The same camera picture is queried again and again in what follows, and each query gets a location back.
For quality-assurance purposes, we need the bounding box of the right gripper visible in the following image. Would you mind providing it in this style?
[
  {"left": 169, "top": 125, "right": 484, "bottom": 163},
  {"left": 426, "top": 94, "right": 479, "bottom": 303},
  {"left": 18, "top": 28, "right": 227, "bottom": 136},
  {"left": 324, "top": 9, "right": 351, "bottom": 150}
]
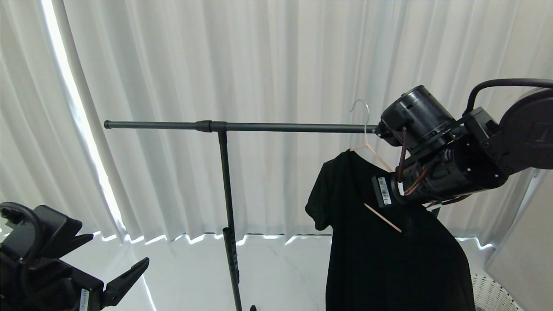
[{"left": 372, "top": 138, "right": 509, "bottom": 208}]

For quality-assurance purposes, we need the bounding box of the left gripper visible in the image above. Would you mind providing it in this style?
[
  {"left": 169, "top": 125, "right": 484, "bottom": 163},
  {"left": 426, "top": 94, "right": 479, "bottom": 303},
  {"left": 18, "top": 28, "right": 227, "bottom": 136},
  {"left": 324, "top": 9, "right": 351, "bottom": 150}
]
[{"left": 0, "top": 234, "right": 149, "bottom": 311}]

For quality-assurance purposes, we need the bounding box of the pink clothes hanger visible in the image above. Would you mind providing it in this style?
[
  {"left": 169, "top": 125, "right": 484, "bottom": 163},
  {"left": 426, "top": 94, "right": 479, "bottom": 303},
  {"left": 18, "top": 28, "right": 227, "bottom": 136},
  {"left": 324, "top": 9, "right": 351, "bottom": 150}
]
[{"left": 349, "top": 99, "right": 403, "bottom": 234}]

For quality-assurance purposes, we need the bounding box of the black garment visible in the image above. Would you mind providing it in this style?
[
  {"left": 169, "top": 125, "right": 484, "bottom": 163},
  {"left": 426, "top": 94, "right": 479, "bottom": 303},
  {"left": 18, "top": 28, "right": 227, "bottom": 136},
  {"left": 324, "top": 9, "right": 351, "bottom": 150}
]
[{"left": 305, "top": 149, "right": 476, "bottom": 311}]

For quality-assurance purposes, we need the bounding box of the white laundry basket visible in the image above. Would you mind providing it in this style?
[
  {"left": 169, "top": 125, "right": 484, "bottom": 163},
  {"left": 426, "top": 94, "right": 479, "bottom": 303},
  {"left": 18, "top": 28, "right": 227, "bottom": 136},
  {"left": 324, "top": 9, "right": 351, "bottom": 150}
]
[{"left": 470, "top": 273, "right": 524, "bottom": 311}]

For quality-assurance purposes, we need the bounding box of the black clothes rack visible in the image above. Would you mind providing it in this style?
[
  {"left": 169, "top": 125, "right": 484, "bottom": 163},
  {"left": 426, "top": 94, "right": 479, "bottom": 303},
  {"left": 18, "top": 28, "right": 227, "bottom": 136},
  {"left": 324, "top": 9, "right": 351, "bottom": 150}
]
[{"left": 104, "top": 120, "right": 441, "bottom": 311}]

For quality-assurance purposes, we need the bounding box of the white curtain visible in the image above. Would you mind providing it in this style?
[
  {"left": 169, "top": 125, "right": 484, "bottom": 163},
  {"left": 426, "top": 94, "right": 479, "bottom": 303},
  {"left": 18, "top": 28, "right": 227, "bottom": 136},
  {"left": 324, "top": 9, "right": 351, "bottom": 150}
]
[{"left": 0, "top": 0, "right": 553, "bottom": 247}]

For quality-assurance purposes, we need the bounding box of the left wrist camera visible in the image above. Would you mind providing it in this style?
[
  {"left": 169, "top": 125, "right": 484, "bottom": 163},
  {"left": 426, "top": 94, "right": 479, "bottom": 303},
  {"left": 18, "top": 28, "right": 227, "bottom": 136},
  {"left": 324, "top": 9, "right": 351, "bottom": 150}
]
[{"left": 0, "top": 202, "right": 83, "bottom": 262}]

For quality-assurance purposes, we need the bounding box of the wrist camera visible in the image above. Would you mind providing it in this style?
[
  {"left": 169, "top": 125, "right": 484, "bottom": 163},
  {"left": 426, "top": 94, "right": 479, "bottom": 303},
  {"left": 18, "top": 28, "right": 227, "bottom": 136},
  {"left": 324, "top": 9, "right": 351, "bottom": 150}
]
[
  {"left": 461, "top": 107, "right": 504, "bottom": 143},
  {"left": 0, "top": 202, "right": 83, "bottom": 262}
]

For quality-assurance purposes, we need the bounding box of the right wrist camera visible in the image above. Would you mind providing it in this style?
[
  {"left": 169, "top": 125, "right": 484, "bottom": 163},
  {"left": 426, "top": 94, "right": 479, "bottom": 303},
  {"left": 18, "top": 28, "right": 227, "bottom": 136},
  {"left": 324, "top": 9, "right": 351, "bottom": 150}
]
[{"left": 461, "top": 107, "right": 504, "bottom": 143}]

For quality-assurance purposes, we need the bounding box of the black cable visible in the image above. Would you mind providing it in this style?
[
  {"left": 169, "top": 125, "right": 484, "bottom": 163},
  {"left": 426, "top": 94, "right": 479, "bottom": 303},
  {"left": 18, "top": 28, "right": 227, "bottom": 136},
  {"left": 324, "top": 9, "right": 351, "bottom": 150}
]
[
  {"left": 466, "top": 78, "right": 553, "bottom": 116},
  {"left": 0, "top": 202, "right": 44, "bottom": 260}
]

